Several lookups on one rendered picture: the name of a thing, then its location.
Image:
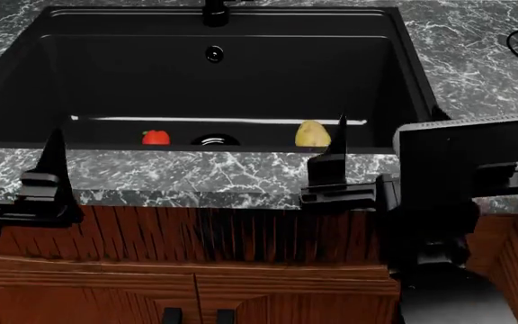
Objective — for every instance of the brown wooden cabinet door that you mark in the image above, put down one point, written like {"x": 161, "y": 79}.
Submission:
{"x": 299, "y": 297}
{"x": 83, "y": 297}

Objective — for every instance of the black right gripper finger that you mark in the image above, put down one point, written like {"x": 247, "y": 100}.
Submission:
{"x": 331, "y": 165}
{"x": 439, "y": 115}

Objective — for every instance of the black right gripper camera box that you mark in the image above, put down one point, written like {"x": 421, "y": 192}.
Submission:
{"x": 461, "y": 152}

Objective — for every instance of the black sink faucet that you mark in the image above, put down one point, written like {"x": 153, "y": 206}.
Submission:
{"x": 216, "y": 13}

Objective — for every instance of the yellow-brown potato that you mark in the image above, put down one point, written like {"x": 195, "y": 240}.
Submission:
{"x": 311, "y": 134}

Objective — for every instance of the round black sink drain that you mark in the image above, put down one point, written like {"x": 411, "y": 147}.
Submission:
{"x": 215, "y": 140}

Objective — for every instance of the brown wooden false drawer panel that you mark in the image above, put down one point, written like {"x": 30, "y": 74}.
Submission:
{"x": 187, "y": 233}

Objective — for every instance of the red bell pepper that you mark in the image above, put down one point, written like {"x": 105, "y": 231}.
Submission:
{"x": 156, "y": 137}

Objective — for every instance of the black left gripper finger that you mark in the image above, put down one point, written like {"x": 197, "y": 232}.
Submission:
{"x": 52, "y": 168}

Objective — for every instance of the round black overflow cap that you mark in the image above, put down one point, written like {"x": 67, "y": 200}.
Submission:
{"x": 214, "y": 54}

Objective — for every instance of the black kitchen sink basin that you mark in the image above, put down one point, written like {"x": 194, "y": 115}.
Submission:
{"x": 151, "y": 84}

